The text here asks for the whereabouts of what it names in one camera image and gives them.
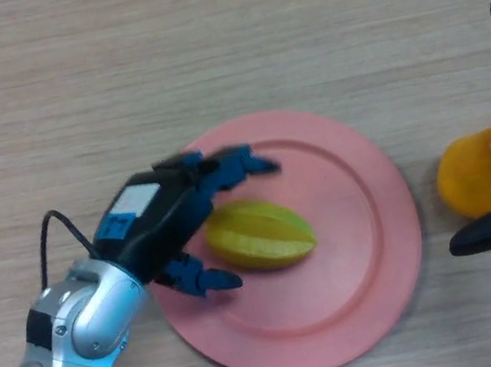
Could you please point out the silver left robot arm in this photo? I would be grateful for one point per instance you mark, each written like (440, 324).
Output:
(65, 345)

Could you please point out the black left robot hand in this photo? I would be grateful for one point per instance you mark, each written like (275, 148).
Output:
(161, 216)

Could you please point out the yellow starfruit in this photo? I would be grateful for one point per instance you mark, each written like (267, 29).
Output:
(259, 235)

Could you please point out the pink round plate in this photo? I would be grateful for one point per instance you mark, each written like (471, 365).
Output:
(345, 242)

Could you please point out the orange yellow pear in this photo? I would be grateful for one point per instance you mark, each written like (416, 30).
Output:
(479, 172)

